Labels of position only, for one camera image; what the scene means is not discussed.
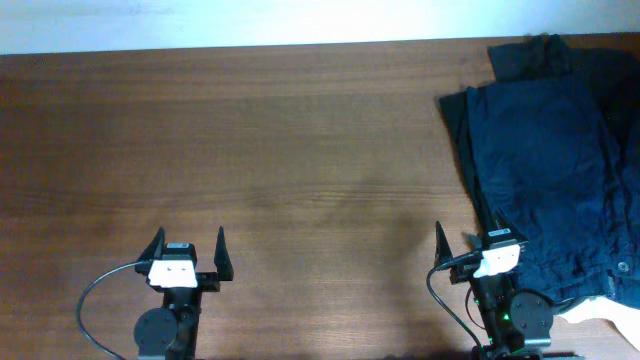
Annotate black camera cable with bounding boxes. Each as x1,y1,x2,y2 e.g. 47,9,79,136
425,251,484,351
75,259,152,360

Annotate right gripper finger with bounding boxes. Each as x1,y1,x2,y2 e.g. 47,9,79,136
493,209,524,239
434,221,453,268

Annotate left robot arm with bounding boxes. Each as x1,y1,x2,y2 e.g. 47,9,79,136
133,228,234,360

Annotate right black camera cable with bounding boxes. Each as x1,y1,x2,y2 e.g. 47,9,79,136
425,251,484,351

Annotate white cloth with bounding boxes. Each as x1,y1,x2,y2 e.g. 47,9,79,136
559,296,639,350

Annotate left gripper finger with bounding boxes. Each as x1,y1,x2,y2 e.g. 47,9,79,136
214,226,234,281
138,227,165,261

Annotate left black camera cable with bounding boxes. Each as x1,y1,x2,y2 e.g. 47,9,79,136
75,259,152,360

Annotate dark blue denim shorts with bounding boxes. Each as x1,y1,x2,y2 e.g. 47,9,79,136
466,75,639,308

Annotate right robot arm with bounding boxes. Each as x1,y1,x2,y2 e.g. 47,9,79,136
426,213,553,360

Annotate black garment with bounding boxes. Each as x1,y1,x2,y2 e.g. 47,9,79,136
438,35,639,231

